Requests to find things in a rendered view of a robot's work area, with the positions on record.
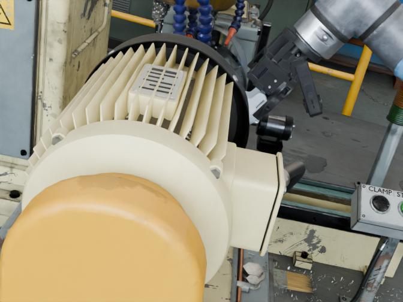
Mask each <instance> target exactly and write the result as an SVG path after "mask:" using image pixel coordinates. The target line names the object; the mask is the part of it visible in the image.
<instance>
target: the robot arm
mask: <svg viewBox="0 0 403 302"><path fill-rule="evenodd" d="M294 29H295V32H294V31H293V30H292V29H291V28H290V27H289V26H286V27H285V28H284V30H283V31H282V32H281V33H280V34H279V35H278V36H277V37H276V38H275V39H274V40H273V41H272V42H271V43H270V44H269V45H268V46H267V47H266V46H265V47H264V48H263V49H262V50H261V51H260V52H259V53H258V54H257V55H256V57H255V58H254V59H253V60H252V61H251V62H250V63H249V64H248V65H247V66H248V67H249V68H250V69H251V70H250V71H249V72H248V73H247V78H249V79H250V80H251V81H252V84H253V85H254V86H255V88H254V89H253V90H252V91H250V92H248V91H246V95H247V98H248V104H249V124H252V123H254V122H255V121H257V120H259V119H261V118H262V117H263V116H265V115H266V114H268V112H270V111H271V110H272V109H273V108H274V107H275V106H276V105H277V104H278V103H279V102H280V101H282V100H283V99H284V98H285V97H286V96H287V95H288V94H289V93H290V92H291V91H292V90H293V88H294V87H295V84H296V83H298V82H300V86H301V88H302V92H303V96H304V99H303V107H304V108H305V109H306V113H309V116H310V117H314V116H318V115H320V114H322V108H323V105H322V103H323V102H322V100H321V98H320V96H319V95H317V92H316V89H315V86H314V82H313V79H312V75H311V72H310V69H309V64H308V61H307V58H310V60H312V61H313V62H315V63H318V62H319V61H321V60H322V58H324V59H330V58H331V57H332V56H333V55H334V54H335V53H336V52H337V51H338V50H339V49H340V48H341V47H342V46H343V45H344V44H345V43H346V42H347V41H348V40H349V39H350V38H351V37H353V36H354V35H355V36H356V37H358V38H359V39H360V40H361V41H362V42H363V43H364V44H365V45H366V46H367V47H368V48H369V49H370V50H371V51H372V52H373V53H374V54H375V55H376V56H377V57H378V58H379V59H380V60H381V61H382V62H383V63H384V64H385V65H386V66H387V67H388V68H389V69H390V70H391V71H392V72H393V74H394V76H396V77H398V78H400V79H401V80H402V81H403V4H402V3H401V2H400V1H399V0H318V1H317V2H316V3H315V4H314V5H313V6H312V7H311V8H310V9H309V10H308V11H307V12H306V13H305V14H304V15H303V16H302V17H301V18H300V19H299V20H298V21H297V22H296V23H295V24H294ZM297 51H299V52H297ZM295 52H297V53H295ZM261 53H262V54H263V55H264V56H263V57H262V58H261V59H260V60H259V62H258V63H257V62H255V63H253V62H254V61H255V60H256V59H257V57H258V56H259V55H260V54H261Z"/></svg>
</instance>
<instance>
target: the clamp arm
mask: <svg viewBox="0 0 403 302"><path fill-rule="evenodd" d="M271 27H272V26H271V22H265V21H262V24H261V29H260V28H258V31H257V35H259V37H258V41H257V47H256V50H255V54H254V58H255V57H256V55H257V54H258V53H259V52H260V51H261V50H262V49H263V48H264V47H265V46H267V42H268V39H269V34H270V30H271ZM263 56H264V55H263V54H262V53H261V54H260V55H259V56H258V57H257V59H256V60H255V61H254V62H253V63H255V62H257V63H258V62H259V60H260V59H261V58H262V57H263ZM254 88H255V86H254V85H253V84H252V81H251V80H250V79H248V84H247V87H246V91H248V92H250V91H252V90H253V89H254Z"/></svg>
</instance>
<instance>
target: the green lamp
mask: <svg viewBox="0 0 403 302"><path fill-rule="evenodd" d="M388 119H390V120H391V121H393V122H395V123H398V124H401V125H403V108H401V107H398V106H396V105H395V104H394V103H393V104H392V106H391V108H390V111H389V114H388Z"/></svg>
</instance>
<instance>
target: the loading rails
mask: <svg viewBox="0 0 403 302"><path fill-rule="evenodd" d="M356 189H357V188H351V187H348V186H343V185H337V184H333V183H328V182H322V181H319V180H313V179H307V178H304V177H302V178H301V179H300V180H299V181H298V182H297V183H296V184H295V185H294V186H293V187H292V188H291V189H290V190H289V191H288V192H287V193H286V194H284V195H283V196H282V200H281V203H280V207H279V210H278V214H277V216H276V220H275V223H274V226H273V230H272V233H271V236H270V240H269V243H268V246H269V248H268V252H270V253H275V254H279V255H285V256H290V257H293V266H294V267H299V268H305V269H308V270H310V269H311V268H312V265H313V261H314V262H319V263H323V264H329V265H334V266H338V267H343V268H349V269H352V270H358V271H362V272H363V275H365V273H366V271H367V269H368V266H369V263H370V262H371V259H372V256H373V254H374V252H375V249H376V247H377V244H378V242H379V240H380V237H381V235H376V234H371V233H368V232H362V231H356V230H353V229H351V196H352V194H353V193H354V192H355V190H356ZM402 256H403V240H400V241H399V243H398V246H397V248H396V250H395V253H394V254H393V257H392V259H391V261H390V264H389V266H388V268H387V270H386V273H385V275H384V277H383V280H382V281H381V284H383V283H384V280H385V276H387V277H393V276H394V274H395V272H396V269H397V268H398V265H399V263H400V261H401V259H402Z"/></svg>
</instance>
